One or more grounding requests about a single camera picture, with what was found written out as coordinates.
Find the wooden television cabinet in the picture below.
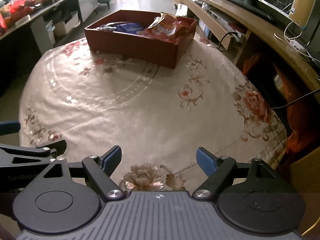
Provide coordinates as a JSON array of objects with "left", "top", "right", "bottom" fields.
[{"left": 172, "top": 0, "right": 320, "bottom": 90}]

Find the blue and white box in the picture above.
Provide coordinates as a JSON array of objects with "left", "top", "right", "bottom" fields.
[{"left": 199, "top": 19, "right": 211, "bottom": 35}]

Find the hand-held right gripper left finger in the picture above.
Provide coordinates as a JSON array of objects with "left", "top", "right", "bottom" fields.
[{"left": 22, "top": 145, "right": 125, "bottom": 202}]

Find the black cable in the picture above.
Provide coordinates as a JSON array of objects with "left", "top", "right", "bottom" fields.
[
  {"left": 217, "top": 31, "right": 240, "bottom": 51},
  {"left": 272, "top": 90, "right": 320, "bottom": 109}
]

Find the white storage box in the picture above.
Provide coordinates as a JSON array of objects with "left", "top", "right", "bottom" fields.
[{"left": 54, "top": 12, "right": 80, "bottom": 37}]

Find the wooden board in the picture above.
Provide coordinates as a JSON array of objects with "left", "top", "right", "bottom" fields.
[{"left": 287, "top": 152, "right": 320, "bottom": 195}]

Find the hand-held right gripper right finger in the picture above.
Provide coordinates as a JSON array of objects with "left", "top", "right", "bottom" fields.
[{"left": 192, "top": 147, "right": 298, "bottom": 201}]

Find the flat screen television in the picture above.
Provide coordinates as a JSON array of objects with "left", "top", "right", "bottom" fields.
[{"left": 210, "top": 0, "right": 320, "bottom": 30}]

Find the red cardboard box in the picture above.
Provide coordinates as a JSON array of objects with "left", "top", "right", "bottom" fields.
[{"left": 84, "top": 9, "right": 197, "bottom": 69}]

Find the dark blue snack packet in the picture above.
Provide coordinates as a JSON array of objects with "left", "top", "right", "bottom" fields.
[{"left": 96, "top": 22, "right": 150, "bottom": 34}]

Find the silver media player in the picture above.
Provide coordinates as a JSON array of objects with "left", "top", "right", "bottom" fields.
[{"left": 204, "top": 7, "right": 240, "bottom": 32}]

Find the floral beige tablecloth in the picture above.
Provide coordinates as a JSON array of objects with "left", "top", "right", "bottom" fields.
[{"left": 18, "top": 34, "right": 288, "bottom": 198}]

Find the orange-red snack bag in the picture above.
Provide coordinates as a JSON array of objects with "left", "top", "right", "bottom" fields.
[{"left": 145, "top": 12, "right": 193, "bottom": 44}]

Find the white power strip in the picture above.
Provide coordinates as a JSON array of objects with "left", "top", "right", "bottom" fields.
[{"left": 291, "top": 39, "right": 304, "bottom": 52}]

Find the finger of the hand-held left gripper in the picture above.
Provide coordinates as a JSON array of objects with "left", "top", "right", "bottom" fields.
[
  {"left": 0, "top": 121, "right": 20, "bottom": 136},
  {"left": 0, "top": 140, "right": 67, "bottom": 168}
]

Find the orange plastic bag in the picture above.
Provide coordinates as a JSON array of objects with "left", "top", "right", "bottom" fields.
[{"left": 242, "top": 52, "right": 320, "bottom": 165}]

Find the pile of red packets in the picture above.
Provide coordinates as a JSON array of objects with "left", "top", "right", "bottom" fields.
[{"left": 0, "top": 0, "right": 33, "bottom": 33}]

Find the dark long desk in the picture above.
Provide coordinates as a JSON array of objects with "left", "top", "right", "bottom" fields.
[{"left": 0, "top": 0, "right": 98, "bottom": 98}]

